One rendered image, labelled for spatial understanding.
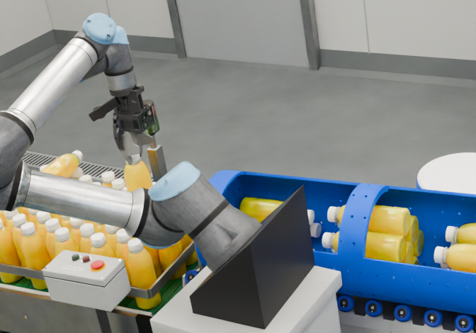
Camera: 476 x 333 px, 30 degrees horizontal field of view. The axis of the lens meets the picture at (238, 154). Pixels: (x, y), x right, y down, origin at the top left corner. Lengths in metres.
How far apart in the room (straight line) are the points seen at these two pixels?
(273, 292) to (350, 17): 4.28
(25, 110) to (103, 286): 0.60
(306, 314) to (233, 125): 3.76
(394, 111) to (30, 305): 3.32
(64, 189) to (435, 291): 0.87
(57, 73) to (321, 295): 0.76
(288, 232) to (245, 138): 3.52
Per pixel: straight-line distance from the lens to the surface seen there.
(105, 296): 2.33
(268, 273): 1.90
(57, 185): 2.00
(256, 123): 5.62
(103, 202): 2.01
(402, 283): 2.13
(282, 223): 1.92
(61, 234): 2.55
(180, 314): 2.03
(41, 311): 2.73
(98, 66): 2.16
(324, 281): 2.05
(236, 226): 1.91
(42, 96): 1.94
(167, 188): 1.92
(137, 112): 2.26
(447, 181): 2.63
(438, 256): 2.15
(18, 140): 1.88
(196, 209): 1.91
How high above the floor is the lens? 2.33
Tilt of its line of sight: 26 degrees down
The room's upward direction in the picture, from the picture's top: 10 degrees counter-clockwise
